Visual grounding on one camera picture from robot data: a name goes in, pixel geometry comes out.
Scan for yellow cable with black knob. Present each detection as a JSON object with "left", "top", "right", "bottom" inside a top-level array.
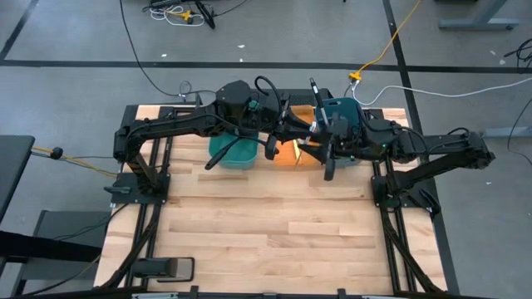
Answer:
[{"left": 31, "top": 145, "right": 120, "bottom": 179}]

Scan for black bench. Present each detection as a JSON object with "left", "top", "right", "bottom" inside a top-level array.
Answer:
[{"left": 0, "top": 209, "right": 110, "bottom": 292}]

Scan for black floor cable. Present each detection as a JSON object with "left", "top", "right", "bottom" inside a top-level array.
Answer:
[
  {"left": 503, "top": 37, "right": 532, "bottom": 67},
  {"left": 507, "top": 97, "right": 532, "bottom": 155},
  {"left": 119, "top": 0, "right": 219, "bottom": 103}
]

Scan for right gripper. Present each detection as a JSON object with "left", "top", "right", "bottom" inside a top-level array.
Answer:
[{"left": 298, "top": 111, "right": 377, "bottom": 182}]

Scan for black side table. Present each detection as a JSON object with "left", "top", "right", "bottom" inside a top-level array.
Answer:
[{"left": 0, "top": 135, "right": 37, "bottom": 223}]

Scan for black ribbed mat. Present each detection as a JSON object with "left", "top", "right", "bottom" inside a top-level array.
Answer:
[{"left": 272, "top": 87, "right": 333, "bottom": 107}]

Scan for white floor cable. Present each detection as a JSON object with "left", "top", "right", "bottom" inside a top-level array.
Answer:
[{"left": 352, "top": 76, "right": 532, "bottom": 107}]

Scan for black box device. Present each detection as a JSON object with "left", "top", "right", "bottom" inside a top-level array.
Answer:
[{"left": 132, "top": 256, "right": 196, "bottom": 283}]

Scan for orange plastic tray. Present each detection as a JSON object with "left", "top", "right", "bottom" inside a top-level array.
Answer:
[{"left": 272, "top": 105, "right": 323, "bottom": 168}]

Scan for black serving spoon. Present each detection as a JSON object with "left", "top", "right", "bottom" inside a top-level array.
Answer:
[{"left": 204, "top": 136, "right": 243, "bottom": 171}]

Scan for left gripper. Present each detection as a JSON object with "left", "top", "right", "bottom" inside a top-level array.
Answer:
[{"left": 248, "top": 93, "right": 318, "bottom": 161}]

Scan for teal plastic bin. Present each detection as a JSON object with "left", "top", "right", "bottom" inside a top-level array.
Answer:
[{"left": 207, "top": 131, "right": 260, "bottom": 170}]

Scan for black tripod legs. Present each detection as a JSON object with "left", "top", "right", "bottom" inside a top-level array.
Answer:
[{"left": 193, "top": 0, "right": 217, "bottom": 30}]

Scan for white cable bundle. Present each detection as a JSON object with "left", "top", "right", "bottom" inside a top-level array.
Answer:
[{"left": 148, "top": 3, "right": 207, "bottom": 28}]

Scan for black frame rail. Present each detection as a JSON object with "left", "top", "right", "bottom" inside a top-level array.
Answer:
[
  {"left": 0, "top": 288, "right": 491, "bottom": 299},
  {"left": 369, "top": 136, "right": 461, "bottom": 296},
  {"left": 99, "top": 136, "right": 172, "bottom": 292}
]

